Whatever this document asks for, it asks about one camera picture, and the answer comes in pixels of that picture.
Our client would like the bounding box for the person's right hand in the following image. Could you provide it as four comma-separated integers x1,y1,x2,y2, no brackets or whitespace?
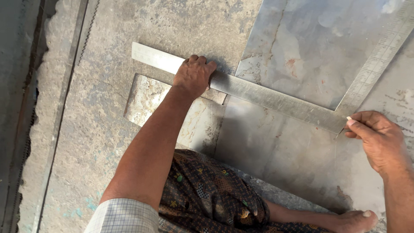
343,111,412,177

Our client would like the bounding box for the long flat metal bar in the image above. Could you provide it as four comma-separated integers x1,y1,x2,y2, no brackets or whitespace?
32,0,90,233

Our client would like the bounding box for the person's left hand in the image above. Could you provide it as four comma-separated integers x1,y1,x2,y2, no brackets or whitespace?
172,55,218,99

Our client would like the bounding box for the small rusty metal plate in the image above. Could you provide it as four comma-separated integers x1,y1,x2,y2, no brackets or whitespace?
124,73,227,153

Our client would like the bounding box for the thin toothed saw blade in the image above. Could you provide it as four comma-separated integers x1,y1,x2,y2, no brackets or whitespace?
77,0,101,66

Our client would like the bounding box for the checked shirt sleeve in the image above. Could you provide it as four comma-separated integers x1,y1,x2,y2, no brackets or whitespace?
83,198,160,233

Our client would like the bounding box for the thin marking scriber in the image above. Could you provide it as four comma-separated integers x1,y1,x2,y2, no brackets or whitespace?
336,116,353,136

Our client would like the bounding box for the large grey metal sheet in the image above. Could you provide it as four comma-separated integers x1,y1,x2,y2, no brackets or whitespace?
213,0,414,233

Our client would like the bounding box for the person's bare leg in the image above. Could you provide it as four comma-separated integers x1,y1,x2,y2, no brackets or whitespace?
263,199,379,233

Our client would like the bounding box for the brown patterned sarong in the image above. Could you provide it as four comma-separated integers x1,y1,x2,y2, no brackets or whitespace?
158,149,330,233

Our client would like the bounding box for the steel L-shaped square ruler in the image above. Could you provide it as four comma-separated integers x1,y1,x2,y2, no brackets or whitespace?
131,0,414,134

